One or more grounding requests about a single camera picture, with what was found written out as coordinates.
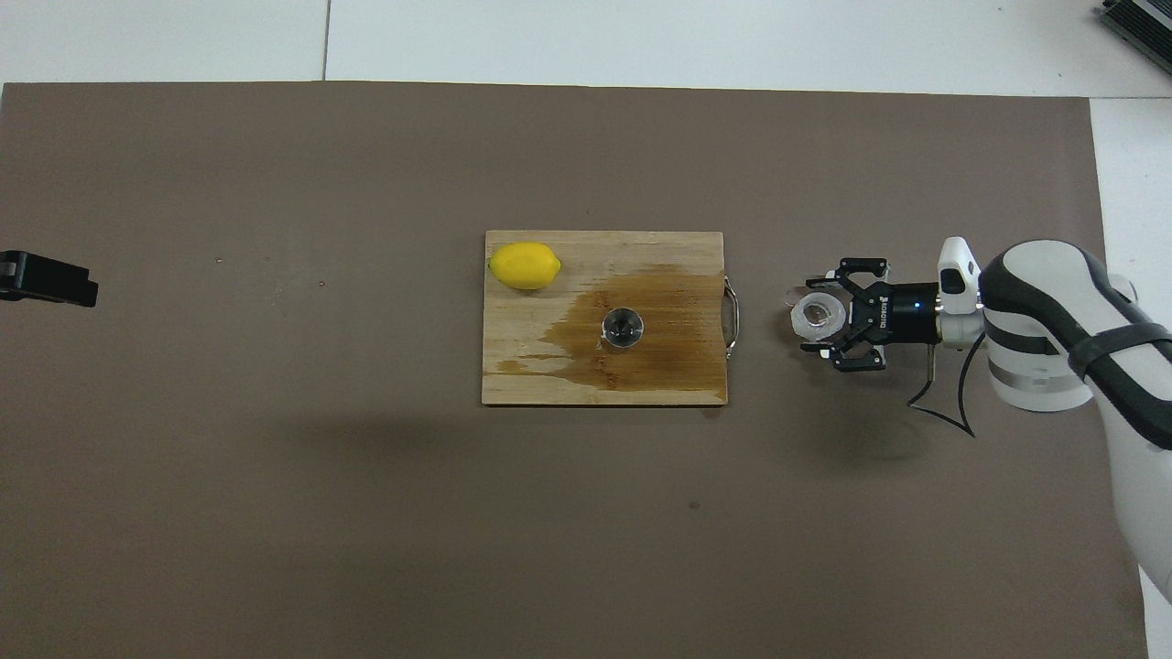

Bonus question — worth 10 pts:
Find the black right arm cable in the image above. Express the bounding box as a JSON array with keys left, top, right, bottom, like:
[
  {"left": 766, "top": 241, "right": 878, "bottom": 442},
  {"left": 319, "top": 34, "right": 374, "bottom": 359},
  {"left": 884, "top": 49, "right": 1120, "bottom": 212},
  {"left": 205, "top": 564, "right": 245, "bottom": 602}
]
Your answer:
[{"left": 906, "top": 329, "right": 988, "bottom": 438}]

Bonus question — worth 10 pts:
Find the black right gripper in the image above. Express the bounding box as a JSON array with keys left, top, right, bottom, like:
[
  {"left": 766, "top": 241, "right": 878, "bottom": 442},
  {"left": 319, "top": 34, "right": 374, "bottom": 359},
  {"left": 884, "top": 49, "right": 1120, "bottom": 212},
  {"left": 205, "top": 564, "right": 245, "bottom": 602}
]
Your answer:
[{"left": 800, "top": 257, "right": 940, "bottom": 374}]

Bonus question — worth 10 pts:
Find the steel jigger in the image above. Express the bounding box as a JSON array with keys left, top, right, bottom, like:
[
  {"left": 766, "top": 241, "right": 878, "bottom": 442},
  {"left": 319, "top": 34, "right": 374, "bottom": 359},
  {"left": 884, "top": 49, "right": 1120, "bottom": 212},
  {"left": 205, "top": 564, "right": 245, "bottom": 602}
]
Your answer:
[{"left": 600, "top": 307, "right": 645, "bottom": 351}]

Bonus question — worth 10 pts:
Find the wooden cutting board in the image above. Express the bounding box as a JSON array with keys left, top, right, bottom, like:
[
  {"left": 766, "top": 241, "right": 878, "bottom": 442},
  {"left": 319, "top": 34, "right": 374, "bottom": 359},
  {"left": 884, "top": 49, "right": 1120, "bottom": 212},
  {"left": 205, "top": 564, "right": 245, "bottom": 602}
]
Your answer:
[{"left": 482, "top": 230, "right": 741, "bottom": 407}]

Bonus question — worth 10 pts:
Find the yellow lemon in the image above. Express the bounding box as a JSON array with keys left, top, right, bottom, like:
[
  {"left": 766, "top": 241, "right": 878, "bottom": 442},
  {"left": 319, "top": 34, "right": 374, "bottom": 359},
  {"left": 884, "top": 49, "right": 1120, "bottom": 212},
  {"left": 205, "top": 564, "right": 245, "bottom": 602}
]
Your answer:
[{"left": 488, "top": 242, "right": 562, "bottom": 292}]

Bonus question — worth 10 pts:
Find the clear plastic cup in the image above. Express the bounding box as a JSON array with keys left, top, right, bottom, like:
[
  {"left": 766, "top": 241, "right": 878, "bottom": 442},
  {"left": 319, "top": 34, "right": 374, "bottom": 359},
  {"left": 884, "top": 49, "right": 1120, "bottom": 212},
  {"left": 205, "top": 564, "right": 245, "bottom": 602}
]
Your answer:
[{"left": 790, "top": 291, "right": 848, "bottom": 341}]

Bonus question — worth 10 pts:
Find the grey ribbed metal device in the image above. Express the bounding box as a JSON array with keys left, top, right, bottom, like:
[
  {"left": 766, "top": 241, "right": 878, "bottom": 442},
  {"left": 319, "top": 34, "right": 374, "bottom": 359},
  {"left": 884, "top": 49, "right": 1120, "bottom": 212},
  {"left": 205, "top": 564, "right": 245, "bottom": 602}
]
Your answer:
[{"left": 1097, "top": 0, "right": 1172, "bottom": 67}]

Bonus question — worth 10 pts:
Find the brown table mat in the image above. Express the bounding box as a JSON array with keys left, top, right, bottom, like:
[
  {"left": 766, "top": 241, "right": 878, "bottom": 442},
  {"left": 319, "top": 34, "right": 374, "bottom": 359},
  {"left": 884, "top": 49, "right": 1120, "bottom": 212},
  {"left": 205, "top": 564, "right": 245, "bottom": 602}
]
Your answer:
[{"left": 0, "top": 81, "right": 1150, "bottom": 659}]

